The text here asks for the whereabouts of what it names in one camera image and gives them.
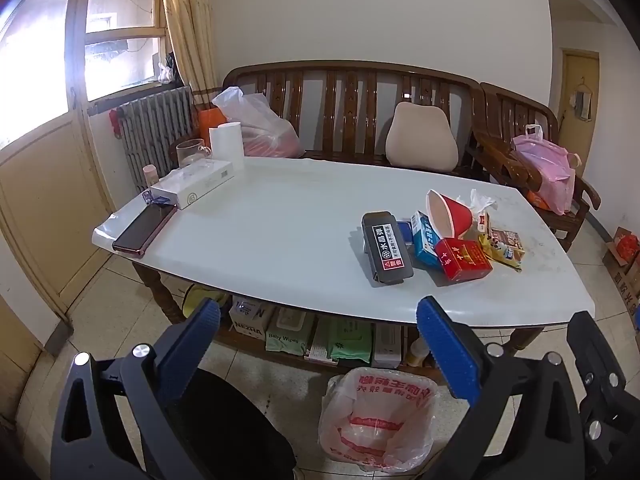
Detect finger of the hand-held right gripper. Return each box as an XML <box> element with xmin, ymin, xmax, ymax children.
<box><xmin>566</xmin><ymin>311</ymin><xmax>640</xmax><ymax>466</ymax></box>

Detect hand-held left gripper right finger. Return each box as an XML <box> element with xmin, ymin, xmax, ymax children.
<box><xmin>416</xmin><ymin>296</ymin><xmax>587</xmax><ymax>480</ymax></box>

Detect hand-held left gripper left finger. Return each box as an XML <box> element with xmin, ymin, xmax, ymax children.
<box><xmin>50</xmin><ymin>298</ymin><xmax>221</xmax><ymax>480</ymax></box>

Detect red cigarette box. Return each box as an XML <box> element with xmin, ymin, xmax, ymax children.
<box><xmin>434</xmin><ymin>238</ymin><xmax>494</xmax><ymax>281</ymax></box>

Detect trash bin with plastic bag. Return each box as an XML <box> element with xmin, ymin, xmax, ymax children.
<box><xmin>318</xmin><ymin>367</ymin><xmax>439</xmax><ymax>474</ymax></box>

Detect blue white carton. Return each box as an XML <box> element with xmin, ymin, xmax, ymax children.
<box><xmin>410</xmin><ymin>210</ymin><xmax>445</xmax><ymax>269</ymax></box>

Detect black rectangular box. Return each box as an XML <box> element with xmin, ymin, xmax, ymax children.
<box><xmin>361</xmin><ymin>211</ymin><xmax>415</xmax><ymax>289</ymax></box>

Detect yellow playing card box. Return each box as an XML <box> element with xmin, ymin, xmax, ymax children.
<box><xmin>476</xmin><ymin>212</ymin><xmax>526</xmax><ymax>272</ymax></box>

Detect red paper cup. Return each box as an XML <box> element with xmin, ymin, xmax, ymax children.
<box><xmin>425</xmin><ymin>189</ymin><xmax>474</xmax><ymax>240</ymax></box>

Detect yellow bottle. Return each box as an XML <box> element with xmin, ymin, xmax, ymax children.
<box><xmin>405</xmin><ymin>337</ymin><xmax>431</xmax><ymax>367</ymax></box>

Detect white box black print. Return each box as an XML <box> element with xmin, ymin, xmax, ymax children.
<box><xmin>229</xmin><ymin>296</ymin><xmax>276</xmax><ymax>339</ymax></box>

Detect small white box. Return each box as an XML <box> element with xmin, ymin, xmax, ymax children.
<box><xmin>372</xmin><ymin>322</ymin><xmax>404</xmax><ymax>369</ymax></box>

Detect green baby wipes pack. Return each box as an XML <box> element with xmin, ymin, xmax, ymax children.
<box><xmin>264</xmin><ymin>307</ymin><xmax>317</xmax><ymax>357</ymax></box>

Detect cardboard box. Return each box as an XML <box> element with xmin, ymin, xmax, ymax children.
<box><xmin>601</xmin><ymin>226</ymin><xmax>640</xmax><ymax>303</ymax></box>

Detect dark smartphone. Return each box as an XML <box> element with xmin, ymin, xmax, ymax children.
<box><xmin>112</xmin><ymin>204</ymin><xmax>179</xmax><ymax>260</ymax></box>

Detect long white box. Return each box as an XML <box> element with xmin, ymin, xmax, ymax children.
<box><xmin>149</xmin><ymin>160</ymin><xmax>235</xmax><ymax>210</ymax></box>

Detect crumpled white tissue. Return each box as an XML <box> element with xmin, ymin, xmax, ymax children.
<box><xmin>467</xmin><ymin>188</ymin><xmax>499</xmax><ymax>222</ymax></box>

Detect white top wooden table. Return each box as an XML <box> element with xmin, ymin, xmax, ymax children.
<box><xmin>91</xmin><ymin>156</ymin><xmax>598</xmax><ymax>378</ymax></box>

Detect pink plastic bag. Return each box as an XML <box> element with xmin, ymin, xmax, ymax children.
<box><xmin>511</xmin><ymin>124</ymin><xmax>583</xmax><ymax>216</ymax></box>

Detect glass mug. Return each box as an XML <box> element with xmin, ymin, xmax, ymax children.
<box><xmin>175</xmin><ymin>138</ymin><xmax>214</xmax><ymax>169</ymax></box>

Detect white paper roll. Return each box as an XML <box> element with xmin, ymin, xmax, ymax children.
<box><xmin>208</xmin><ymin>122</ymin><xmax>245</xmax><ymax>172</ymax></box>

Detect wooden armchair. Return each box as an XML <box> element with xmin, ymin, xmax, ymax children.
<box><xmin>467</xmin><ymin>82</ymin><xmax>601</xmax><ymax>253</ymax></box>

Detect orange bag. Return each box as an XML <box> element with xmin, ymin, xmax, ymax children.
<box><xmin>198</xmin><ymin>108</ymin><xmax>227</xmax><ymax>150</ymax></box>

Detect grey radiator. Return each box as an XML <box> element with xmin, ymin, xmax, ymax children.
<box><xmin>116</xmin><ymin>87</ymin><xmax>194</xmax><ymax>192</ymax></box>

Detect beige cushion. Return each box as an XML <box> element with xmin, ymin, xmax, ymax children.
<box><xmin>385</xmin><ymin>102</ymin><xmax>460</xmax><ymax>171</ymax></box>

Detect clear plastic bag red contents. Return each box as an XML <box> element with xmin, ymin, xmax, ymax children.
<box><xmin>212</xmin><ymin>86</ymin><xmax>304</xmax><ymax>159</ymax></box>

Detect cloth hanging on door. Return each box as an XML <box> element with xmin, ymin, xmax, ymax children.
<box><xmin>571</xmin><ymin>77</ymin><xmax>594</xmax><ymax>122</ymax></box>

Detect yellow room door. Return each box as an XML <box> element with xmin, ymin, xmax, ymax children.
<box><xmin>559</xmin><ymin>48</ymin><xmax>600</xmax><ymax>153</ymax></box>

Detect yellow balcony door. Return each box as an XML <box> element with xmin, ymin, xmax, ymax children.
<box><xmin>0</xmin><ymin>0</ymin><xmax>118</xmax><ymax>321</ymax></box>

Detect wooden slatted bench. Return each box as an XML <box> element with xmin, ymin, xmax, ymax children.
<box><xmin>222</xmin><ymin>60</ymin><xmax>483</xmax><ymax>173</ymax></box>

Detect yellow patterned curtain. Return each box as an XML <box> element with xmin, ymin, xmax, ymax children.
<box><xmin>159</xmin><ymin>0</ymin><xmax>224</xmax><ymax>112</ymax></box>

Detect window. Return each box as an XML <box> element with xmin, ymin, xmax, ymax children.
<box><xmin>84</xmin><ymin>0</ymin><xmax>169</xmax><ymax>103</ymax></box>

